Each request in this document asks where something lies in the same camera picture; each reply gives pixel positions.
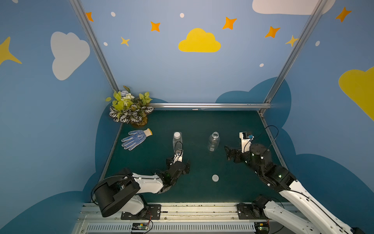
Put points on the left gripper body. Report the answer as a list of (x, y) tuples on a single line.
[(181, 167)]

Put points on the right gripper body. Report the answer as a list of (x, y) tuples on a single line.
[(237, 155)]

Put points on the round clear plastic bottle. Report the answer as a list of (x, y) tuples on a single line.
[(213, 141)]

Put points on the square clear plastic bottle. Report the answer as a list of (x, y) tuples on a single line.
[(177, 143)]

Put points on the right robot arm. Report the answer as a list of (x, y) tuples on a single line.
[(318, 220)]

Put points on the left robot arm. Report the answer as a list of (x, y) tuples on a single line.
[(121, 192)]

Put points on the blue dotted work glove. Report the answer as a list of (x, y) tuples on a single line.
[(135, 138)]

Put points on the left controller board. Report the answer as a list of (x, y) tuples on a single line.
[(142, 227)]

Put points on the controller board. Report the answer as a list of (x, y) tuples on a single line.
[(261, 228), (142, 227)]

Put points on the right controller board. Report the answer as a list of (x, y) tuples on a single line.
[(261, 228)]

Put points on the artificial potted plant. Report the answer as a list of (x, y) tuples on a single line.
[(130, 109)]

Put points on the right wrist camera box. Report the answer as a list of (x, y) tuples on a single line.
[(246, 140)]

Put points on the aluminium front rail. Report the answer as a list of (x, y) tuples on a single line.
[(180, 218)]

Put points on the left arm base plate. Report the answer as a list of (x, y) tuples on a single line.
[(151, 211)]

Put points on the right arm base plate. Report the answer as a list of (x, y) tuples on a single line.
[(254, 210)]

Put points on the aluminium back frame bar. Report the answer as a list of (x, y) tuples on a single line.
[(211, 106)]

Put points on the right aluminium frame post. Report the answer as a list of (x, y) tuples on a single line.
[(304, 36)]

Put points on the aluminium frame post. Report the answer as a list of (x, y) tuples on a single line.
[(85, 23), (304, 36)]

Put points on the left aluminium frame post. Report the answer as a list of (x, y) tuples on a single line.
[(85, 23)]

